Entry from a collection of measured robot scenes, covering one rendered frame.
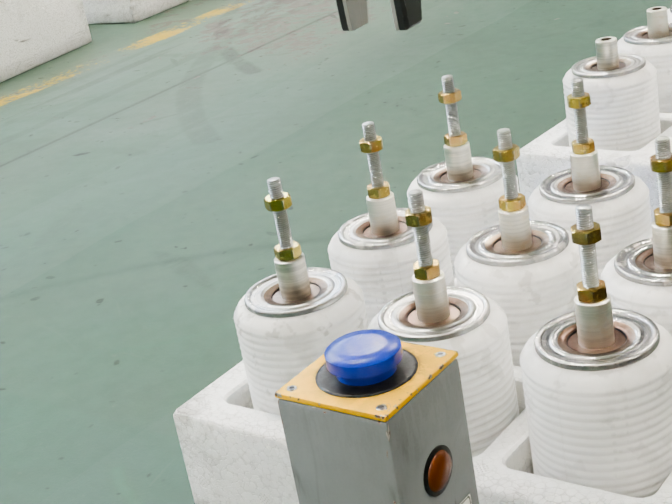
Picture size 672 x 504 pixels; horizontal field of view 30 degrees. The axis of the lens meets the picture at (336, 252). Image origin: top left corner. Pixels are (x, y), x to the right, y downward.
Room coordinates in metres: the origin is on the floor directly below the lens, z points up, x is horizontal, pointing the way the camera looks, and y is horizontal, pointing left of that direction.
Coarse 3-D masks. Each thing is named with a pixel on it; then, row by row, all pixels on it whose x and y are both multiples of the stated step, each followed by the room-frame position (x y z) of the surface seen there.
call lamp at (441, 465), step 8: (440, 456) 0.55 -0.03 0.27; (448, 456) 0.56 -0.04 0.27; (432, 464) 0.55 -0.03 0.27; (440, 464) 0.55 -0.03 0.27; (448, 464) 0.55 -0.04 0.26; (432, 472) 0.55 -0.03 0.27; (440, 472) 0.55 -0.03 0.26; (448, 472) 0.55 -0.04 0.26; (432, 480) 0.54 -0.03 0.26; (440, 480) 0.55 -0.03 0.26; (448, 480) 0.55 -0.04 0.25; (432, 488) 0.54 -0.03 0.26; (440, 488) 0.55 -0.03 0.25
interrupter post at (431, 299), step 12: (444, 276) 0.75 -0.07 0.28; (420, 288) 0.75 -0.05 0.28; (432, 288) 0.74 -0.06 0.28; (444, 288) 0.75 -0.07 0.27; (420, 300) 0.75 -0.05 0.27; (432, 300) 0.74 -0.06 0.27; (444, 300) 0.75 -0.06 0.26; (420, 312) 0.75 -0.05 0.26; (432, 312) 0.74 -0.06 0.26; (444, 312) 0.75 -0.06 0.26
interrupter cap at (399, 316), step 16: (448, 288) 0.79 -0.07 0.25; (464, 288) 0.78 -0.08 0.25; (400, 304) 0.77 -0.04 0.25; (464, 304) 0.76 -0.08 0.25; (480, 304) 0.75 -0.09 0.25; (384, 320) 0.76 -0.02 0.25; (400, 320) 0.75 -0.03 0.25; (416, 320) 0.75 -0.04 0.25; (448, 320) 0.74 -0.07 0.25; (464, 320) 0.73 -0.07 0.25; (480, 320) 0.73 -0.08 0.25; (400, 336) 0.73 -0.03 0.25; (416, 336) 0.72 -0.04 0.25; (432, 336) 0.72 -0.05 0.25; (448, 336) 0.72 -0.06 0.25
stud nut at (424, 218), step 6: (408, 210) 0.76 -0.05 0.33; (426, 210) 0.75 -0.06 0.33; (408, 216) 0.75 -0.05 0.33; (414, 216) 0.75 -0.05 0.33; (420, 216) 0.75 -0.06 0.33; (426, 216) 0.75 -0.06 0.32; (408, 222) 0.75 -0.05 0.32; (414, 222) 0.75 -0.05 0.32; (420, 222) 0.75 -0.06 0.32; (426, 222) 0.75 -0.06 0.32
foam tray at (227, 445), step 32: (224, 384) 0.85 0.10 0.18; (192, 416) 0.81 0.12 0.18; (224, 416) 0.80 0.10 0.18; (256, 416) 0.79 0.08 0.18; (192, 448) 0.81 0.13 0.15; (224, 448) 0.79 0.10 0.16; (256, 448) 0.77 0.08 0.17; (512, 448) 0.69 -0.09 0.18; (192, 480) 0.82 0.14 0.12; (224, 480) 0.80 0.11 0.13; (256, 480) 0.77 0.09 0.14; (288, 480) 0.75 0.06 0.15; (480, 480) 0.66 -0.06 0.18; (512, 480) 0.65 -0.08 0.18; (544, 480) 0.65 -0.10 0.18
